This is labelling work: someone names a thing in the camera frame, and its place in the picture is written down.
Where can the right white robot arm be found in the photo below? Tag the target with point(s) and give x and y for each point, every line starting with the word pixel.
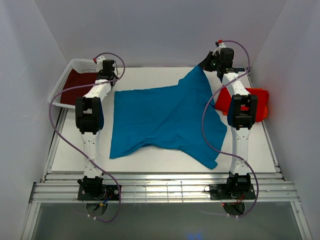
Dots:
pixel 241 117

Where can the white plastic basket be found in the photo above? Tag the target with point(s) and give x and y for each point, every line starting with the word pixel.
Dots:
pixel 80 65

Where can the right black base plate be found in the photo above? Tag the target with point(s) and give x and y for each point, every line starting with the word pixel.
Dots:
pixel 221 192

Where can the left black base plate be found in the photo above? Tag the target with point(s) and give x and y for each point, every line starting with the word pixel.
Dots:
pixel 109 191

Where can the red folded t shirt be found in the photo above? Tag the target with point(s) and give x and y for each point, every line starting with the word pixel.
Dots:
pixel 225 100

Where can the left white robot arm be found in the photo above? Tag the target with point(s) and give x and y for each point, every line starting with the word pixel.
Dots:
pixel 89 119

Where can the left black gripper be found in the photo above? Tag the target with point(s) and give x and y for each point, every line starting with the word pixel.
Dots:
pixel 99 73

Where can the orange folded t shirt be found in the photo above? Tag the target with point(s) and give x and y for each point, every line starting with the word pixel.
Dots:
pixel 263 110

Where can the blue label sticker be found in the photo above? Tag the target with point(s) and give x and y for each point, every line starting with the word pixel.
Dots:
pixel 240 69

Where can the blue t shirt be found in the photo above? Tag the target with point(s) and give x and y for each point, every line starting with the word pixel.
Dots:
pixel 173 117

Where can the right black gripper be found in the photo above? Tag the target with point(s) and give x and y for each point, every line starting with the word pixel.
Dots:
pixel 205 63

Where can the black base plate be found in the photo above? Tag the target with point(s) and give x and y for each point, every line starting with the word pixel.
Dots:
pixel 221 192
pixel 109 191

